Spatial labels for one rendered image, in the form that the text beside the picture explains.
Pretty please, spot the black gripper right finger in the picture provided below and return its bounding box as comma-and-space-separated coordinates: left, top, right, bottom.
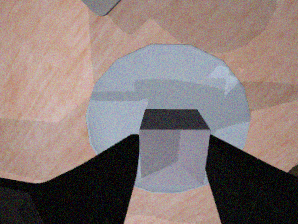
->
206, 135, 298, 224

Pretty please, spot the grey balance beam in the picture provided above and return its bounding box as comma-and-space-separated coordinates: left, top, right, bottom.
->
82, 0, 120, 16

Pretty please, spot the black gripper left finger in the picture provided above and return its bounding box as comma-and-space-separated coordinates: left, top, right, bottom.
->
0, 135, 140, 224

